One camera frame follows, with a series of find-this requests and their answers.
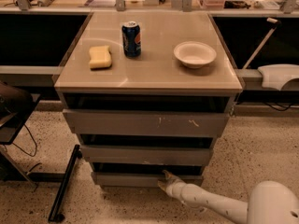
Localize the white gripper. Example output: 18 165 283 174
157 170 199 203

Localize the grey bottom drawer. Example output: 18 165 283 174
90 171 205 189

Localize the grey drawer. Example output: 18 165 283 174
90 171 205 189
80 145 213 166
63 109 228 137

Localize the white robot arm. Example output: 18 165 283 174
158 171 299 224

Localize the grey middle drawer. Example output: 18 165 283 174
80 145 213 166

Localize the grey drawer cabinet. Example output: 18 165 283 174
55 11 242 184

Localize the grey top drawer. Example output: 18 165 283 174
63 109 228 137

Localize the black metal floor bar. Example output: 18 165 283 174
48 145 81 223

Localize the white bowl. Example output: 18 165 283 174
174 41 217 69

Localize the yellow sponge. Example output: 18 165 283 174
89 45 112 69

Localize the white curved device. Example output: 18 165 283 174
258 63 299 91

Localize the blue pepsi can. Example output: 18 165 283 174
121 21 141 58

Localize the black chair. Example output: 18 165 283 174
0 82 40 186

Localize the black floor cable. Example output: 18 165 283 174
11 124 38 158

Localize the white stick with handle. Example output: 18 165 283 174
243 18 281 69

